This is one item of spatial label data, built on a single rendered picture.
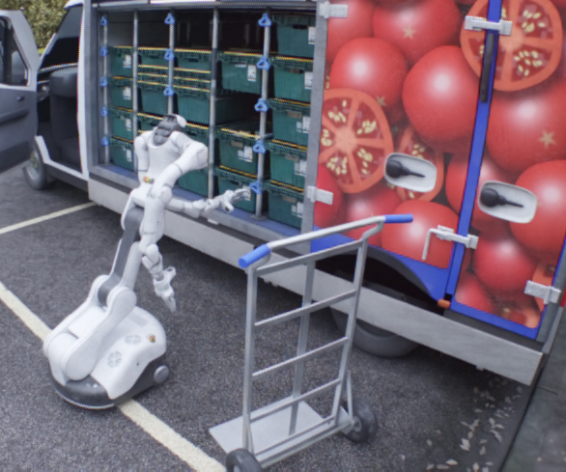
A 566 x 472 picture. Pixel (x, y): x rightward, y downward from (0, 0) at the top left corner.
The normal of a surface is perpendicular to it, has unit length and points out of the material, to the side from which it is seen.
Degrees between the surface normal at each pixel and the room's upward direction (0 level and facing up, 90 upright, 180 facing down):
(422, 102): 90
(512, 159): 90
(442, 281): 90
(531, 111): 90
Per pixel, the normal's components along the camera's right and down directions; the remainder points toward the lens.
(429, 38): -0.63, 0.25
